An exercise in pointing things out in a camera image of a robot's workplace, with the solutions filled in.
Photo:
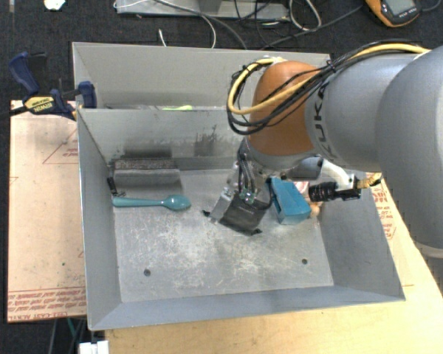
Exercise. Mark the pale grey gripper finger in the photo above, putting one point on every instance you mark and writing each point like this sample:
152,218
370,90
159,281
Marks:
221,205

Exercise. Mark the dark grey block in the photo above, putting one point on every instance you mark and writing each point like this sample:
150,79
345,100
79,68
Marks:
241,216

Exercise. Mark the blue box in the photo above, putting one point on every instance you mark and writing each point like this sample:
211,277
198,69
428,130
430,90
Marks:
289,201

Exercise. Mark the grey metal bin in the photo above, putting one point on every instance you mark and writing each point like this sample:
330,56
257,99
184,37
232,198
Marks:
206,264

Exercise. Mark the teal plastic spoon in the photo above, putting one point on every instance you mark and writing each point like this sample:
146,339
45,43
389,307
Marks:
158,202

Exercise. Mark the pink toy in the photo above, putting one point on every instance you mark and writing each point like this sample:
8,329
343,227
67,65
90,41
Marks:
315,208

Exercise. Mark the grey flat block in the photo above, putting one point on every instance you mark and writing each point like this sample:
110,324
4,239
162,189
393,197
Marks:
147,181

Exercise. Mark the light green flat thing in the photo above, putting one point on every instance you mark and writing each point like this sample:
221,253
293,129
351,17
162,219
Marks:
177,107

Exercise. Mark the small black clip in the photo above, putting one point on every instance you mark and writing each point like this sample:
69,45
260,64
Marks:
112,186

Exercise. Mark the brown cardboard board red print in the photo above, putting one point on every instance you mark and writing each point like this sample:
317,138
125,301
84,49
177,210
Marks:
44,216

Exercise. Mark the black cylinder on white bracket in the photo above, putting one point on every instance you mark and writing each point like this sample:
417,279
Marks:
323,192

